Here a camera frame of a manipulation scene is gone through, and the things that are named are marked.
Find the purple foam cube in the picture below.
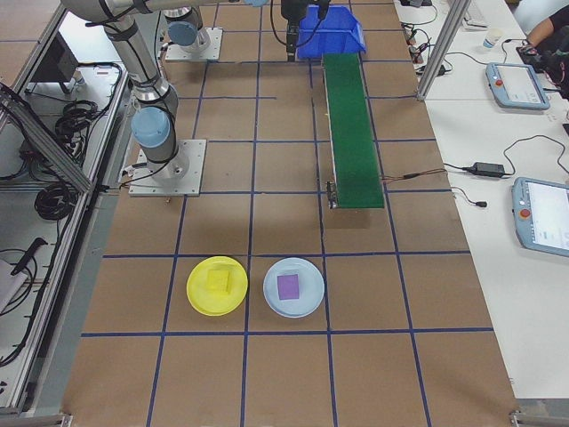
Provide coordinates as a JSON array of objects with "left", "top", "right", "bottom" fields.
[{"left": 276, "top": 273, "right": 301, "bottom": 301}]

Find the yellow foam cube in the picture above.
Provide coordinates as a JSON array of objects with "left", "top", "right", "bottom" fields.
[{"left": 207, "top": 265, "right": 233, "bottom": 295}]

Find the person bare forearm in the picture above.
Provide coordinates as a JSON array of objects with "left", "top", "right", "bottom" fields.
[{"left": 527, "top": 16, "right": 562, "bottom": 48}]

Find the light blue round plate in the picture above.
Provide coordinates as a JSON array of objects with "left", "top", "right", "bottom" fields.
[{"left": 262, "top": 257, "right": 326, "bottom": 319}]

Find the yellow round plate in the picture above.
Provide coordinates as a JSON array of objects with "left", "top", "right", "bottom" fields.
[{"left": 186, "top": 255, "right": 249, "bottom": 318}]

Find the blue plastic storage bin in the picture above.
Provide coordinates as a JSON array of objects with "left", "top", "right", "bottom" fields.
[{"left": 296, "top": 4, "right": 368, "bottom": 62}]

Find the green conveyor belt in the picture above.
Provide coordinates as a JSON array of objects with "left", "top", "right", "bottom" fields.
[{"left": 320, "top": 52, "right": 386, "bottom": 211}]

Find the white keyboard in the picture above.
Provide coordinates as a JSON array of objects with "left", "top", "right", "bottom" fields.
[{"left": 463, "top": 0, "right": 489, "bottom": 27}]

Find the white paper cup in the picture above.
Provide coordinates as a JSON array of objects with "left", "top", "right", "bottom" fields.
[{"left": 482, "top": 28, "right": 504, "bottom": 51}]

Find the light blue teach pendant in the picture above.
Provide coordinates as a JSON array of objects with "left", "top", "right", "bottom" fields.
[
  {"left": 510, "top": 176, "right": 569, "bottom": 259},
  {"left": 485, "top": 61, "right": 553, "bottom": 111}
]

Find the black control box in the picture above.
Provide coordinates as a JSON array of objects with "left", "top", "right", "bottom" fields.
[{"left": 30, "top": 30, "right": 85, "bottom": 95}]

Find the aluminium table corner bar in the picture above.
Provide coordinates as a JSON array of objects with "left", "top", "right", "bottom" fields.
[
  {"left": 509, "top": 408, "right": 569, "bottom": 427},
  {"left": 0, "top": 412, "right": 73, "bottom": 427}
]

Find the white square base plate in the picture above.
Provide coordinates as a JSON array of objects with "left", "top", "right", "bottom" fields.
[
  {"left": 128, "top": 138, "right": 208, "bottom": 197},
  {"left": 164, "top": 27, "right": 223, "bottom": 61}
]

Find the aluminium profile post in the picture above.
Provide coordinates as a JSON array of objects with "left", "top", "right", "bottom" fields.
[{"left": 416, "top": 0, "right": 473, "bottom": 102}]

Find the thin red wire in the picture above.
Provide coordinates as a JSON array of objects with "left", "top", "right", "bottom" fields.
[{"left": 381, "top": 167, "right": 447, "bottom": 184}]

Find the black cable coil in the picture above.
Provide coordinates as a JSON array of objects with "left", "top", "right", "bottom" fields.
[
  {"left": 34, "top": 182, "right": 75, "bottom": 222},
  {"left": 55, "top": 101, "right": 112, "bottom": 140}
]

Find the V-shaped metal bar frame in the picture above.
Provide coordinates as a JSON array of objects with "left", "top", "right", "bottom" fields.
[{"left": 0, "top": 0, "right": 134, "bottom": 427}]

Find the black handle tool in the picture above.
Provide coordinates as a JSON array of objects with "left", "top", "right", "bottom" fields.
[{"left": 9, "top": 238, "right": 49, "bottom": 276}]

